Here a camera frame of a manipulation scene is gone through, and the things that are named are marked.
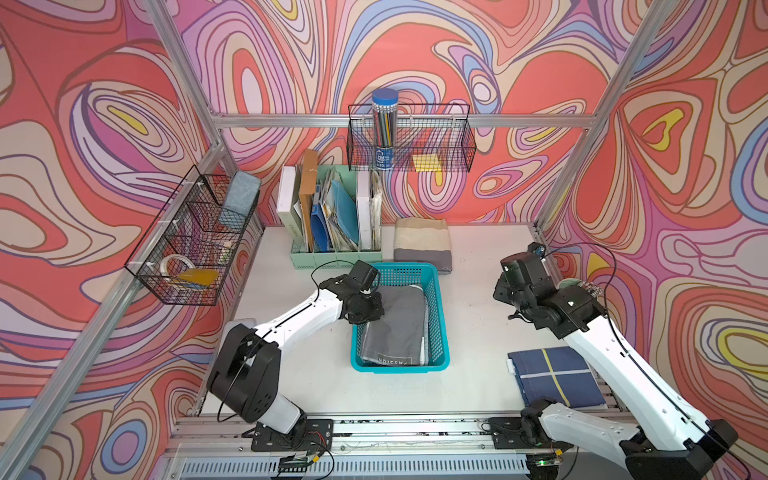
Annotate grey pillowcase with label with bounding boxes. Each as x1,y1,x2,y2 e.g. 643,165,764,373
360,285,429,367

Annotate teal plastic basket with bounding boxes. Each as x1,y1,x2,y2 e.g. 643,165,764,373
350,262,450,374

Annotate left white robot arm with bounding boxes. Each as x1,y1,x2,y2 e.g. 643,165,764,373
206,260,384,435

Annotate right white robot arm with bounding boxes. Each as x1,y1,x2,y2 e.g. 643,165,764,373
493,244,738,479

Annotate beige and grey folded pillowcase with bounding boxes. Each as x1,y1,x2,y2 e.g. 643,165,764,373
393,218,453,274

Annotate navy pillowcase with yellow stripe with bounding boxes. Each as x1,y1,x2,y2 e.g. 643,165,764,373
507,347,607,409

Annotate green pencil cup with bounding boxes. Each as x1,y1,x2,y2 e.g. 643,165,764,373
558,278,604,299

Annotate green file organizer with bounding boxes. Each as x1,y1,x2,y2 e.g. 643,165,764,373
290,165,383,269

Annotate blue folder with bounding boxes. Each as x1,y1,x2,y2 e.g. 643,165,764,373
331,180,359,250

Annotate white binder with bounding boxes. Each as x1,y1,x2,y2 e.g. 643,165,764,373
356,170,373,251

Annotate white book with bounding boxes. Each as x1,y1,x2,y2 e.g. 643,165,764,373
276,166,303,238

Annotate brown folder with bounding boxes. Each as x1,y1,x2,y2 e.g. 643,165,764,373
299,149,319,253

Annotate yellow sticky notes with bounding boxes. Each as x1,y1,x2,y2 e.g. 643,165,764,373
411,153,442,173

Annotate yellow card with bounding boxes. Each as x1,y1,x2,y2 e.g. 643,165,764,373
173,268,220,288

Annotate grey blue sponge block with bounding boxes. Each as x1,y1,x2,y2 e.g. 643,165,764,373
219,171,261,229

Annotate white tape roll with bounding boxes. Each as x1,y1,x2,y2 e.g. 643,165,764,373
159,254,195,277

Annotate blue lidded pencil tube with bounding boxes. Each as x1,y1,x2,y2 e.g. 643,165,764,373
371,88,399,169

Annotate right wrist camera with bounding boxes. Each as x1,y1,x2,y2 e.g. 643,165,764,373
527,242,547,258

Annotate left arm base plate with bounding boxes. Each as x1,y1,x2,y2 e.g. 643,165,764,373
242,419,334,453

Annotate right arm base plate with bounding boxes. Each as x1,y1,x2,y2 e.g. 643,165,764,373
481,416,573,451

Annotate left black wire basket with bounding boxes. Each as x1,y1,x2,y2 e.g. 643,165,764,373
125,166,260,306

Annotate black wire basket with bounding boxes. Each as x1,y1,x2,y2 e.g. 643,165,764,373
346,101,477,173
125,166,260,306

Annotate back black wire basket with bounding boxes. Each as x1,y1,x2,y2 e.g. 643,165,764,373
346,101,477,173

